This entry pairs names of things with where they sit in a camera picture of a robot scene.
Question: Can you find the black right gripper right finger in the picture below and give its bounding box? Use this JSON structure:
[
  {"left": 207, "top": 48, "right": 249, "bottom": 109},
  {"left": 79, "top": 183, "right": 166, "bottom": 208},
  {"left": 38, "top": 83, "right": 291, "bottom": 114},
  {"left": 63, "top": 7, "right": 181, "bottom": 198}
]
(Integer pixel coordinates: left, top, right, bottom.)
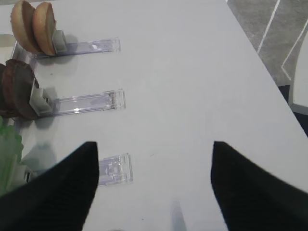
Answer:
[{"left": 211, "top": 141, "right": 308, "bottom": 231}]

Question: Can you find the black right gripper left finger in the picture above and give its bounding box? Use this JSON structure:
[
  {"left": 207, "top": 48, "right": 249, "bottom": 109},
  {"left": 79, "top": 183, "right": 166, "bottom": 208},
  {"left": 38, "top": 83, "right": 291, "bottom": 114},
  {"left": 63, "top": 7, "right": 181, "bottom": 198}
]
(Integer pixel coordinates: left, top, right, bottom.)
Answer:
[{"left": 0, "top": 141, "right": 99, "bottom": 231}]

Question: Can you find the clear acrylic lettuce holder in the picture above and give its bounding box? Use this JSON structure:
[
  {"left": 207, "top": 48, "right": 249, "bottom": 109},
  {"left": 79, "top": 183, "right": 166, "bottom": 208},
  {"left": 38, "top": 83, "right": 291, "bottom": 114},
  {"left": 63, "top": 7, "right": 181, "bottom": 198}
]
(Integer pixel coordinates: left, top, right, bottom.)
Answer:
[{"left": 17, "top": 151, "right": 133, "bottom": 189}]

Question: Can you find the green lettuce leaf in holder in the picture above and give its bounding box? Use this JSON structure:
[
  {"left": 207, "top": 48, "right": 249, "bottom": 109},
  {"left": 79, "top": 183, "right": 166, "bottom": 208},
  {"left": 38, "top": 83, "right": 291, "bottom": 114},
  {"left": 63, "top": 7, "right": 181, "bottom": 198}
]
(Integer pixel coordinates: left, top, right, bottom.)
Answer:
[{"left": 0, "top": 117, "right": 24, "bottom": 196}]

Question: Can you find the brown meat patty rear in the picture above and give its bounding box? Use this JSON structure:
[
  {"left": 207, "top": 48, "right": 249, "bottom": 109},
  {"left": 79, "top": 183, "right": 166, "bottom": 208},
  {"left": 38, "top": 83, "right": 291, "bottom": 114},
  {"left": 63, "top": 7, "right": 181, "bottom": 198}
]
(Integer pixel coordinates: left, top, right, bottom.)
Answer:
[{"left": 0, "top": 63, "right": 17, "bottom": 118}]

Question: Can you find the brown meat patty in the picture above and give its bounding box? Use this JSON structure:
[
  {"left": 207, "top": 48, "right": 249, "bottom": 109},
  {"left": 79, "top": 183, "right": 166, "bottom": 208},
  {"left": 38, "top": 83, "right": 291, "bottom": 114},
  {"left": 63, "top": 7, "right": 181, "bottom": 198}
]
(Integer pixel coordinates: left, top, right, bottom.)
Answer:
[
  {"left": 0, "top": 63, "right": 17, "bottom": 118},
  {"left": 2, "top": 59, "right": 39, "bottom": 120}
]

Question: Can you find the brown meat patty front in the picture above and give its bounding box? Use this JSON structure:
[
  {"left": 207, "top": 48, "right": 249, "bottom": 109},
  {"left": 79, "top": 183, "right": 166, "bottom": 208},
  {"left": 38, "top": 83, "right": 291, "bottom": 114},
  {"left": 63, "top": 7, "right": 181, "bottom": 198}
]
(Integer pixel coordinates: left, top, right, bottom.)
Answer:
[{"left": 2, "top": 59, "right": 39, "bottom": 120}]

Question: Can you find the clear acrylic bread holder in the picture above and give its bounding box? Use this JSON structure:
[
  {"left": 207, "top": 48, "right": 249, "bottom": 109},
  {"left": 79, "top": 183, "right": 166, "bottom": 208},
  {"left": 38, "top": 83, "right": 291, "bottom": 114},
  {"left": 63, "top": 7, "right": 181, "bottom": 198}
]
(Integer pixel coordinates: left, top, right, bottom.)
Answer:
[{"left": 11, "top": 30, "right": 121, "bottom": 60}]

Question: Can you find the bread slice inner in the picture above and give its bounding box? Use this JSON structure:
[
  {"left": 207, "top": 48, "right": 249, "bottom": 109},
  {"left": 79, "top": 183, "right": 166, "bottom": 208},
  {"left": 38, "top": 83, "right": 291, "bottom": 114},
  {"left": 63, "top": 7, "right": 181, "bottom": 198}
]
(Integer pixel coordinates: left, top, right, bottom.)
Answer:
[{"left": 32, "top": 2, "right": 56, "bottom": 56}]

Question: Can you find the bread slice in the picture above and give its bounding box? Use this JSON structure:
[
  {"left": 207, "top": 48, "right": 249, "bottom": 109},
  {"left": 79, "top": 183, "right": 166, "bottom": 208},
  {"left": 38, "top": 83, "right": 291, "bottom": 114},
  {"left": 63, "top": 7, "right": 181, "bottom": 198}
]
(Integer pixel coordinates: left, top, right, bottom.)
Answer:
[
  {"left": 11, "top": 0, "right": 41, "bottom": 54},
  {"left": 32, "top": 2, "right": 56, "bottom": 56}
]

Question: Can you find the bread slice outer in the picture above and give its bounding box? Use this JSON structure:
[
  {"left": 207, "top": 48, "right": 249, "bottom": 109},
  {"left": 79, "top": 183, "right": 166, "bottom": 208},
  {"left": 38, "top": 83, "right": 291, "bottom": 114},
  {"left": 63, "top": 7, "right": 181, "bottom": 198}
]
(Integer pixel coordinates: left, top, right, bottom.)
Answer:
[{"left": 11, "top": 0, "right": 41, "bottom": 54}]

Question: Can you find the clear acrylic patty holder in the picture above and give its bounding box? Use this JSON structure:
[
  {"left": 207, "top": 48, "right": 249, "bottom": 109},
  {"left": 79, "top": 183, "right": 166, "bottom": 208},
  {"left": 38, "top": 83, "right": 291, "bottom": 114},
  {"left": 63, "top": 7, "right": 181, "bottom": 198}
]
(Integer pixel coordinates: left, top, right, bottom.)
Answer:
[{"left": 29, "top": 86, "right": 126, "bottom": 118}]

